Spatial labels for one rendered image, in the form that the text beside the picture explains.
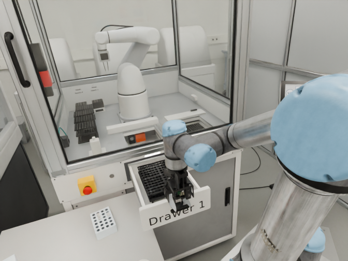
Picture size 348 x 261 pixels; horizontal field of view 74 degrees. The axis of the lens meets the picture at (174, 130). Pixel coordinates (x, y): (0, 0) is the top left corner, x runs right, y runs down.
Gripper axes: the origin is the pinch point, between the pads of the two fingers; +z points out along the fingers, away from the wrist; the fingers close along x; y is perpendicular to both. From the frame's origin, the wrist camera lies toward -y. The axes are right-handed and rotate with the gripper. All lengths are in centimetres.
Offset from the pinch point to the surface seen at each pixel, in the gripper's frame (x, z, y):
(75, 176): -37, -2, -35
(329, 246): 110, 87, -4
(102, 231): -29.7, 11.1, -10.4
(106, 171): -23.2, 0.1, -35.0
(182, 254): 12, 82, -35
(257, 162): 135, 91, -112
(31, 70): -40, -50, -35
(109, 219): -26.2, 10.9, -15.5
